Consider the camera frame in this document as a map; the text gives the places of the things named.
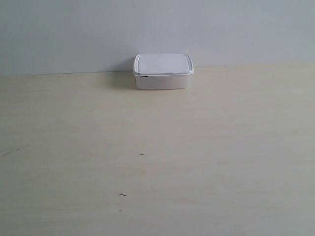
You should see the white lidded plastic container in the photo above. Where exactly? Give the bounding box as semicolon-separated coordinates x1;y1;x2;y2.
133;53;194;90

